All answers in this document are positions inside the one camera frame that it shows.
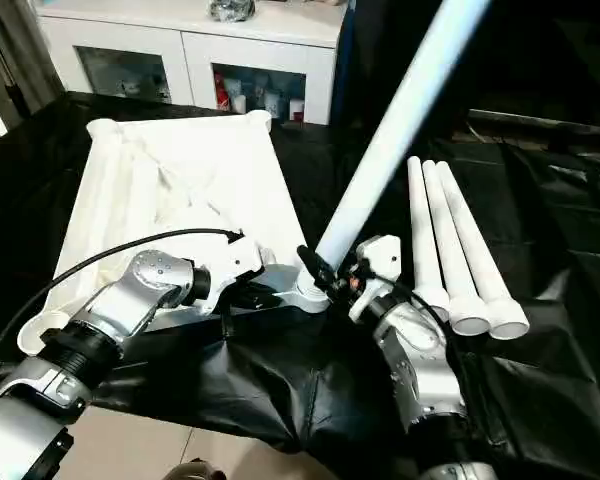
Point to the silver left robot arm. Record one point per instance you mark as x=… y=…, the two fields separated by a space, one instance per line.
x=130 y=295

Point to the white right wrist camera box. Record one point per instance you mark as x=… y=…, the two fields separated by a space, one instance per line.
x=382 y=255

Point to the grey bundle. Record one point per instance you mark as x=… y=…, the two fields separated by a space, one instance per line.
x=231 y=10

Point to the white plastic table leg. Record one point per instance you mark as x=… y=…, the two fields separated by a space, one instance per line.
x=447 y=240
x=405 y=110
x=422 y=240
x=472 y=240

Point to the white plastic table top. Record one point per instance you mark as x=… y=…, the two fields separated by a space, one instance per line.
x=180 y=165

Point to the black mat cloth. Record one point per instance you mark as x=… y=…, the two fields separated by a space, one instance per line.
x=305 y=375

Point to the white glass-door cabinet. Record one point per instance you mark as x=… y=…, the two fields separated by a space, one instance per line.
x=190 y=50

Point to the grey metal bar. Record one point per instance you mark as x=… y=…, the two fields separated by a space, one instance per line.
x=540 y=122

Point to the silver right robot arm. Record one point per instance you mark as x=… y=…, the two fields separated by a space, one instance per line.
x=420 y=360

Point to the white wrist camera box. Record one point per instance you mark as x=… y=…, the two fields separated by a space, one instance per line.
x=237 y=260
x=382 y=255

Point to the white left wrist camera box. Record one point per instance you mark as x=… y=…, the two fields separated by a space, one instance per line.
x=237 y=260

